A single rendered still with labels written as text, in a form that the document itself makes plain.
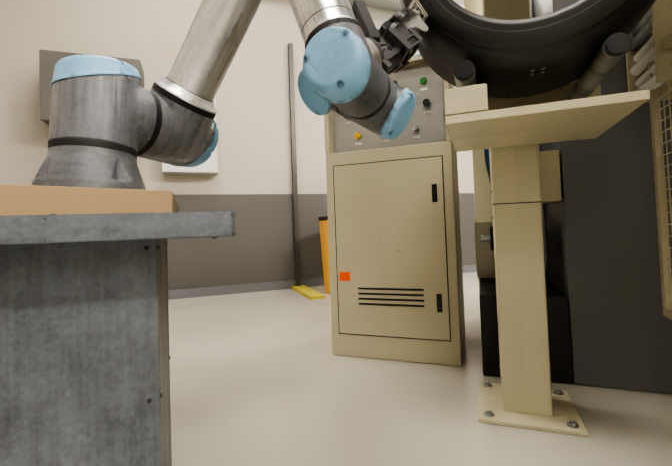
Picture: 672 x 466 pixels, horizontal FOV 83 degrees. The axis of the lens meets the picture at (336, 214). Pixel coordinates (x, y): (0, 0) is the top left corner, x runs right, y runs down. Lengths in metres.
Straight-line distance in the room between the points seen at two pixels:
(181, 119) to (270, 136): 2.83
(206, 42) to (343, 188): 0.95
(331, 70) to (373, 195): 1.15
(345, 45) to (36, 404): 0.72
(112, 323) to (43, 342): 0.10
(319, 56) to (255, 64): 3.40
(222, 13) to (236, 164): 2.77
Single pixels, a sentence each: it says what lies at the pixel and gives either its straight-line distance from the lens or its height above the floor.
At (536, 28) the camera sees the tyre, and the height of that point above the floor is 0.96.
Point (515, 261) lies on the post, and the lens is 1.25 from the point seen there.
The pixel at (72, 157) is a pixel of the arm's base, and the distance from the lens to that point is 0.83.
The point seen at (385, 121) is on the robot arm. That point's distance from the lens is 0.65.
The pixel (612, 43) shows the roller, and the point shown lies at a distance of 0.96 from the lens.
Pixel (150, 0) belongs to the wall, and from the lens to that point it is 4.14.
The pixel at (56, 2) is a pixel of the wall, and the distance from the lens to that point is 4.19.
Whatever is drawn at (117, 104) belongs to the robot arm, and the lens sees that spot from 0.87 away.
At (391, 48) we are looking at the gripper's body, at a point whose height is 0.93.
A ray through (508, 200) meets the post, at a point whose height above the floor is 0.63.
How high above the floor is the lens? 0.57
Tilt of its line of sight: 2 degrees up
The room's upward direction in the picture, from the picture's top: 2 degrees counter-clockwise
